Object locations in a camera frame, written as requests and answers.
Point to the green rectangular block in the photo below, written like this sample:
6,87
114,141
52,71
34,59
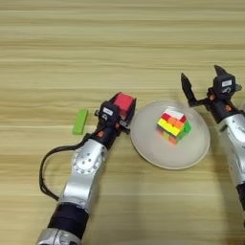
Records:
80,122

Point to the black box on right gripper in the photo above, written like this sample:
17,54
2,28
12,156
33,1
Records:
225,83

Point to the multicoloured block stack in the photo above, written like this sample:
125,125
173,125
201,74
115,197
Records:
173,126

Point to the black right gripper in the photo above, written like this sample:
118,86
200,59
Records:
223,106

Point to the red cube block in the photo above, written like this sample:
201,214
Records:
123,101

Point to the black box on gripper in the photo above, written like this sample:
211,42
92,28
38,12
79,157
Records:
225,83
109,112

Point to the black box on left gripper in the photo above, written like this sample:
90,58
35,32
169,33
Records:
109,112

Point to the clear plastic object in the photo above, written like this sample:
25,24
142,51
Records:
243,106

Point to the white round plate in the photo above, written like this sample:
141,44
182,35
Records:
150,150

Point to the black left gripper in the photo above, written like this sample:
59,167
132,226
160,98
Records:
108,132

